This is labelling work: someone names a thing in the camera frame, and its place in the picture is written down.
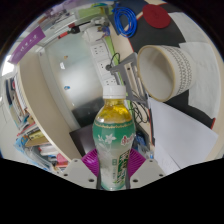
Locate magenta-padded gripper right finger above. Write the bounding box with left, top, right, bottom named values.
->
left=127, top=148, right=167, bottom=190

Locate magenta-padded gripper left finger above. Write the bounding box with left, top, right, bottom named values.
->
left=61, top=148, right=102, bottom=190

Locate green-labelled tea drink bottle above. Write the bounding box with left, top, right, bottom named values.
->
left=92, top=84, right=136, bottom=192

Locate wooden shelf with books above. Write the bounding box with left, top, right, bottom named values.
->
left=4, top=49, right=83, bottom=172

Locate white patterned ceramic mug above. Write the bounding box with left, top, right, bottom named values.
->
left=136, top=44, right=194, bottom=103

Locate grey metal laptop stand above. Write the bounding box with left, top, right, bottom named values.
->
left=109, top=52, right=150, bottom=108

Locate white paper napkin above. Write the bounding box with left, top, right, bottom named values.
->
left=179, top=41, right=223, bottom=120

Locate white power socket strip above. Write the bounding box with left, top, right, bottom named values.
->
left=89, top=43, right=120, bottom=88

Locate black desk mat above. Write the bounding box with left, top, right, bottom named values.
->
left=128, top=3, right=218, bottom=129

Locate purple pennant flag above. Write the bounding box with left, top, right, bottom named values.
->
left=8, top=25, right=46, bottom=65

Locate white round jar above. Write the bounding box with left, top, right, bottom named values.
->
left=81, top=24, right=105, bottom=43

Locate dark wine bottle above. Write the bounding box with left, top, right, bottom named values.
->
left=58, top=26, right=82, bottom=40

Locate flat round red coaster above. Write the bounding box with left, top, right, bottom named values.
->
left=142, top=3, right=172, bottom=29

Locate blue coiled cable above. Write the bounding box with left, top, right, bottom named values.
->
left=111, top=4, right=138, bottom=38

